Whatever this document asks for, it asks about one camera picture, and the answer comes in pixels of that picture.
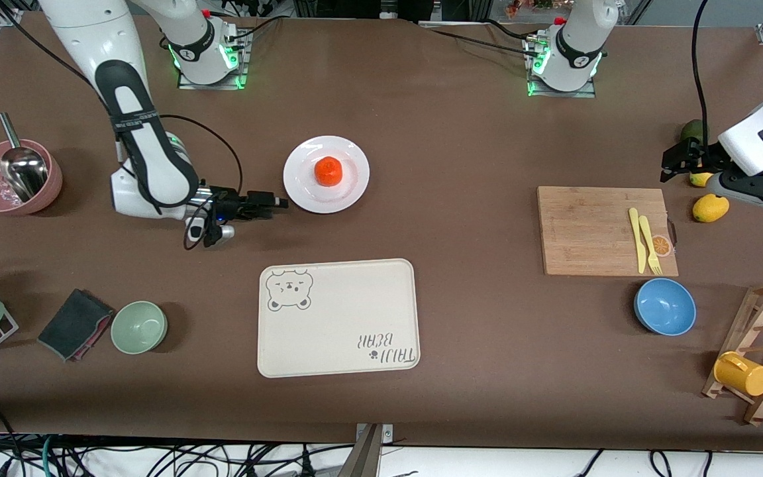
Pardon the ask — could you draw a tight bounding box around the metal table bracket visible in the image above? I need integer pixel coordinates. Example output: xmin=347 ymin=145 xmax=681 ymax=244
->
xmin=336 ymin=423 xmax=394 ymax=477

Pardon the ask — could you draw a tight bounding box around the yellow plastic fork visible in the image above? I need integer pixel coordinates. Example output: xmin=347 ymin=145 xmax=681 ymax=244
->
xmin=638 ymin=215 xmax=663 ymax=276

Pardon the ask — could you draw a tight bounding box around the dark green fruit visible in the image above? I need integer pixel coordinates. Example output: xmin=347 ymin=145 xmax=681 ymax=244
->
xmin=680 ymin=119 xmax=710 ymax=144

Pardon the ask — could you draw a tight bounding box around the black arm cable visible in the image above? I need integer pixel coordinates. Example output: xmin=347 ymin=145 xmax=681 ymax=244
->
xmin=691 ymin=0 xmax=711 ymax=154
xmin=0 ymin=0 xmax=244 ymax=194

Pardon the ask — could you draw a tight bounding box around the beige bear print tray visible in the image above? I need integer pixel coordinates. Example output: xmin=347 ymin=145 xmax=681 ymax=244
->
xmin=257 ymin=258 xmax=421 ymax=379

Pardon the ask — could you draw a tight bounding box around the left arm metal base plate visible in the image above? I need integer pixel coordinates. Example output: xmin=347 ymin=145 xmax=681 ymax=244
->
xmin=526 ymin=36 xmax=596 ymax=99

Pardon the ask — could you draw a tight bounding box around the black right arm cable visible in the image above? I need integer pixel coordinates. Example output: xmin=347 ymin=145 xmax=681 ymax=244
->
xmin=0 ymin=0 xmax=244 ymax=194

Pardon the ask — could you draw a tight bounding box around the pale green bowl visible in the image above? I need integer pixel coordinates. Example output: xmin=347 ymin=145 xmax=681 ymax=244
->
xmin=111 ymin=301 xmax=168 ymax=355

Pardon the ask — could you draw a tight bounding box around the dark grey folded cloth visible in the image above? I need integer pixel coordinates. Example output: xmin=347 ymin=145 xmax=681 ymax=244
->
xmin=37 ymin=288 xmax=115 ymax=362

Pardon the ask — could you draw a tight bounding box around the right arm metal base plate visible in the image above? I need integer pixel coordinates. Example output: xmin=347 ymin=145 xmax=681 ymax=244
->
xmin=178 ymin=30 xmax=250 ymax=90

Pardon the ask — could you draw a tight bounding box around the white round plate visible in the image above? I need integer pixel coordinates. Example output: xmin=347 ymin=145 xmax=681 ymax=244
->
xmin=283 ymin=136 xmax=370 ymax=214

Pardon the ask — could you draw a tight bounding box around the yellow mug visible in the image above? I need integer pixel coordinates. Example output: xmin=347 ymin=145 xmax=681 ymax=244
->
xmin=713 ymin=351 xmax=763 ymax=397

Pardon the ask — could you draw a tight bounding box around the orange fruit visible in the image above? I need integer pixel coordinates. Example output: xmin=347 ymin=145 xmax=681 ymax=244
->
xmin=314 ymin=156 xmax=344 ymax=187

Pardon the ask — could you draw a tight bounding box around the yellow plastic knife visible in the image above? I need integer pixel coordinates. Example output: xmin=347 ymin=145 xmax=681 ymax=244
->
xmin=629 ymin=207 xmax=648 ymax=274

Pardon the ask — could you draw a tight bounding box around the black left base cable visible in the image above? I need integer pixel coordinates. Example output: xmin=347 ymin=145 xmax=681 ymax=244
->
xmin=421 ymin=26 xmax=542 ymax=57

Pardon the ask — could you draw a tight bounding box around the large yellow lemon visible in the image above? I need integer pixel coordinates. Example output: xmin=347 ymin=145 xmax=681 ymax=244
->
xmin=692 ymin=193 xmax=730 ymax=223

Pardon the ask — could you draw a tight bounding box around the wooden mug rack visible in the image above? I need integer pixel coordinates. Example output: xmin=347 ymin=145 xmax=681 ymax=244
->
xmin=702 ymin=280 xmax=763 ymax=426

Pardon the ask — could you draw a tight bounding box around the black base cable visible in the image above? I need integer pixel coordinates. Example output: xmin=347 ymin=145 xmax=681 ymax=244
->
xmin=223 ymin=15 xmax=283 ymax=42
xmin=421 ymin=26 xmax=542 ymax=57

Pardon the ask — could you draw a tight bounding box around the blue bowl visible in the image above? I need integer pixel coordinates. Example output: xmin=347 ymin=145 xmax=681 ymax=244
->
xmin=634 ymin=278 xmax=697 ymax=337

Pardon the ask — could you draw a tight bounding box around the black right base cable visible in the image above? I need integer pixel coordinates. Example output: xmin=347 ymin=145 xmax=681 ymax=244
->
xmin=223 ymin=15 xmax=283 ymax=42

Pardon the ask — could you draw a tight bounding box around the steel ladle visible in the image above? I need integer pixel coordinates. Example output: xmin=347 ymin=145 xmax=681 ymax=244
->
xmin=0 ymin=113 xmax=49 ymax=203

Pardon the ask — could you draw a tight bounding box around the green cable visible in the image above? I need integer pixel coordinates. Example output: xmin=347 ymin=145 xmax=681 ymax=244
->
xmin=41 ymin=434 xmax=58 ymax=477

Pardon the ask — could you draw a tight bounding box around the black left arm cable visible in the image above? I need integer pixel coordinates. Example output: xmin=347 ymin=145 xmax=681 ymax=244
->
xmin=691 ymin=0 xmax=711 ymax=154

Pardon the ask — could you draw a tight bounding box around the wooden cutting board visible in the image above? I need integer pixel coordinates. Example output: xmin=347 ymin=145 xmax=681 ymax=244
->
xmin=537 ymin=186 xmax=679 ymax=277

